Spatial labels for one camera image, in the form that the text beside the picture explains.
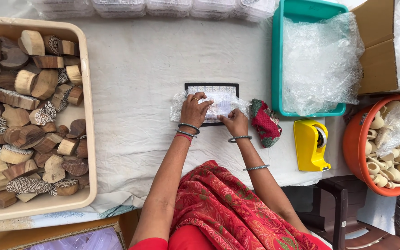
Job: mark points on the cardboard box with purple plastic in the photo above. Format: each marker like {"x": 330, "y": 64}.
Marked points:
{"x": 75, "y": 239}

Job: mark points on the black framed patterned tray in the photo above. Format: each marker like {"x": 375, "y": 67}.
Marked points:
{"x": 220, "y": 87}

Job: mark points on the small clear bubble wrap piece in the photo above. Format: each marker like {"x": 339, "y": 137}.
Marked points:
{"x": 220, "y": 104}

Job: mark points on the red patterned sari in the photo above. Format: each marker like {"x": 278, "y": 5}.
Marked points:
{"x": 227, "y": 208}

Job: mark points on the beige plastic tray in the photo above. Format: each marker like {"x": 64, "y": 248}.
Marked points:
{"x": 90, "y": 132}

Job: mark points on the person's right hand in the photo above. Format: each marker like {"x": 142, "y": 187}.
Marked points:
{"x": 237, "y": 125}

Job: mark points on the brown cardboard carton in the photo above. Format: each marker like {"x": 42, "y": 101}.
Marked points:
{"x": 377, "y": 66}

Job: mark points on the clear plastic bag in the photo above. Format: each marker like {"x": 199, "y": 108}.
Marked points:
{"x": 392, "y": 128}

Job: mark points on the green bangle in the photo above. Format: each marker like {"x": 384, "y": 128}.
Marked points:
{"x": 255, "y": 168}
{"x": 189, "y": 126}
{"x": 240, "y": 138}
{"x": 185, "y": 133}

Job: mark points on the brown plastic chair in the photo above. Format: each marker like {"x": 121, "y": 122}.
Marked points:
{"x": 339, "y": 215}

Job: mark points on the plain red blouse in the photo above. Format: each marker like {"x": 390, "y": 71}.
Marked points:
{"x": 186, "y": 241}

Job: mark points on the teal plastic tray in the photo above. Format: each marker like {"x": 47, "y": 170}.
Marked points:
{"x": 277, "y": 69}

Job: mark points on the person's left hand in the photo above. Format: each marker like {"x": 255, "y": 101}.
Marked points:
{"x": 193, "y": 113}

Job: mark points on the pile of wooden printing blocks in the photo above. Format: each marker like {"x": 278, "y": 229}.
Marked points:
{"x": 30, "y": 118}

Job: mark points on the row of clear plastic boxes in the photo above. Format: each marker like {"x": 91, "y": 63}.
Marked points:
{"x": 158, "y": 7}

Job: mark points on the red green patterned cloth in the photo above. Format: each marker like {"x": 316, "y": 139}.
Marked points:
{"x": 265, "y": 121}

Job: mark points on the orange plastic tub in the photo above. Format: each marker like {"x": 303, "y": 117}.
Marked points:
{"x": 354, "y": 149}

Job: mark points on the yellow tape dispenser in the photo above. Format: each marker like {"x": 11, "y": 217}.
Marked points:
{"x": 307, "y": 145}

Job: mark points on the white table cloth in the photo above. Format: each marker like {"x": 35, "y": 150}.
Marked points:
{"x": 141, "y": 69}

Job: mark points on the red wrist thread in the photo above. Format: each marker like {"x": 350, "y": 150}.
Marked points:
{"x": 184, "y": 136}

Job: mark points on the heap of bubble wrap sheets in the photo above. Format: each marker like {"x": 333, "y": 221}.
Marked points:
{"x": 319, "y": 66}

